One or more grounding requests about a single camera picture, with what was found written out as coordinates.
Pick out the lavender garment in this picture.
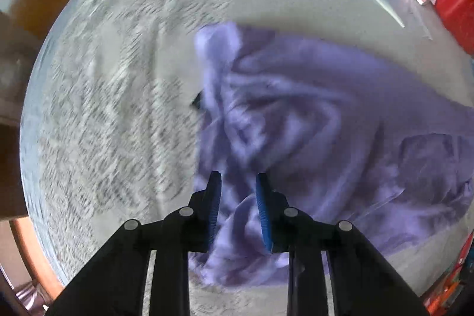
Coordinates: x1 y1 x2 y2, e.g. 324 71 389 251
188 21 474 288

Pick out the grey patterned tablecloth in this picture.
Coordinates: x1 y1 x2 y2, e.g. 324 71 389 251
20 0 474 315

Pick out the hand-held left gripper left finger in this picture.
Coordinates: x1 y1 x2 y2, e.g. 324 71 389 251
45 171 223 316

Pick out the red plastic box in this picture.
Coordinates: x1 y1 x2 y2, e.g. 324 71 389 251
430 0 474 59

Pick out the wooden furniture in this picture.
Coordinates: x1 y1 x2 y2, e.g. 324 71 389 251
0 0 112 302

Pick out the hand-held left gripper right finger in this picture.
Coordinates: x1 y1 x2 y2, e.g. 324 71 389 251
255 172 432 316

